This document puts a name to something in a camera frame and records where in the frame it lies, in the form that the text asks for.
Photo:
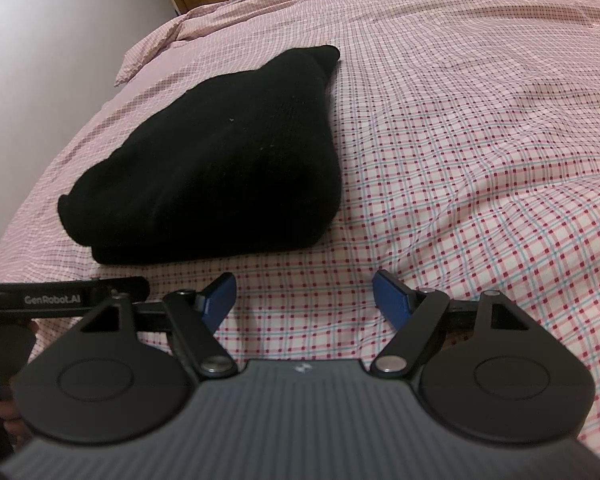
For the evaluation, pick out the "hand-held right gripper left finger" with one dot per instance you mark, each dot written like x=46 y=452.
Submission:
x=219 y=297

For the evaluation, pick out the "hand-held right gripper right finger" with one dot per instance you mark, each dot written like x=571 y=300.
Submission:
x=391 y=297

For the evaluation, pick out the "pink checked bed cover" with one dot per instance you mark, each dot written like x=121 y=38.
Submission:
x=455 y=135

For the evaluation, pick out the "black knit cardigan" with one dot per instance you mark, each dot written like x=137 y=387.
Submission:
x=215 y=160

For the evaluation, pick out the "person's left hand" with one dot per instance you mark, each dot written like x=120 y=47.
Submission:
x=11 y=417

